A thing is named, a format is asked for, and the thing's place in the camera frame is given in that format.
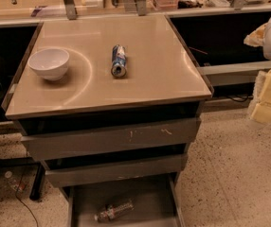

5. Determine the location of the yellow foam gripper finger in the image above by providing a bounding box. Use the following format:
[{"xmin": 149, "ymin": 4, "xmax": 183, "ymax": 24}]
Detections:
[
  {"xmin": 244, "ymin": 24, "xmax": 267, "ymax": 47},
  {"xmin": 250, "ymin": 70, "xmax": 271, "ymax": 124}
]

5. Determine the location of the clear plastic water bottle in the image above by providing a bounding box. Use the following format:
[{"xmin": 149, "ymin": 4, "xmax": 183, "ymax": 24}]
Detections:
[{"xmin": 94, "ymin": 201, "xmax": 134, "ymax": 223}]

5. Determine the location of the grey top drawer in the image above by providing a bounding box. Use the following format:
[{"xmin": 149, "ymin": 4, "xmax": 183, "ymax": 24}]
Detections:
[{"xmin": 21, "ymin": 117, "xmax": 201, "ymax": 161}]

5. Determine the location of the grey middle drawer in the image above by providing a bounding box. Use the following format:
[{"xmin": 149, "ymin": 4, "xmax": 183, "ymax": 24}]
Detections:
[{"xmin": 45, "ymin": 153, "xmax": 187, "ymax": 188}]

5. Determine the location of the open grey bottom drawer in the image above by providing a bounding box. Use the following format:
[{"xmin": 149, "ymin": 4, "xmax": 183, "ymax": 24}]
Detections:
[{"xmin": 67, "ymin": 174, "xmax": 185, "ymax": 227}]

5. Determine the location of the grey drawer cabinet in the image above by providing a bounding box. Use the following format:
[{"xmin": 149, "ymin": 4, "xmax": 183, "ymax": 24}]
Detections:
[{"xmin": 1, "ymin": 13, "xmax": 215, "ymax": 227}]

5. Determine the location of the plastic bottle on floor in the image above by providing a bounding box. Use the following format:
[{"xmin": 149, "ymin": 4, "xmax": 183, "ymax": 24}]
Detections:
[{"xmin": 5, "ymin": 171, "xmax": 26, "ymax": 193}]

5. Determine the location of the blue soda can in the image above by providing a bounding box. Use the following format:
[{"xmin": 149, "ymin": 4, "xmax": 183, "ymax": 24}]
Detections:
[{"xmin": 111, "ymin": 44, "xmax": 127, "ymax": 78}]

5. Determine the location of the white ceramic bowl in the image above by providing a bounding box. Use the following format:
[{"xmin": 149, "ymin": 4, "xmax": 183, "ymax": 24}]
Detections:
[{"xmin": 27, "ymin": 48, "xmax": 70, "ymax": 81}]

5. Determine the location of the black table leg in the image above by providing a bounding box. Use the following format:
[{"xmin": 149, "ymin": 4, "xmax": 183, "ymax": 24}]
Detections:
[{"xmin": 29, "ymin": 165, "xmax": 45, "ymax": 201}]

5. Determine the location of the grey side shelf rail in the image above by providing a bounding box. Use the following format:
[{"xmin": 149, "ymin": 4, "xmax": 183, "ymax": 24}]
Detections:
[{"xmin": 198, "ymin": 61, "xmax": 271, "ymax": 86}]

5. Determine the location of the grey metal post left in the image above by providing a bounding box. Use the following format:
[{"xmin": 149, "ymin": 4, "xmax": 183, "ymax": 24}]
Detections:
[{"xmin": 63, "ymin": 0, "xmax": 77, "ymax": 20}]

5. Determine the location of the black floor cable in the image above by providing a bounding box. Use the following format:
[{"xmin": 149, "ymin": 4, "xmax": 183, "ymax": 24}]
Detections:
[{"xmin": 14, "ymin": 167, "xmax": 41, "ymax": 227}]

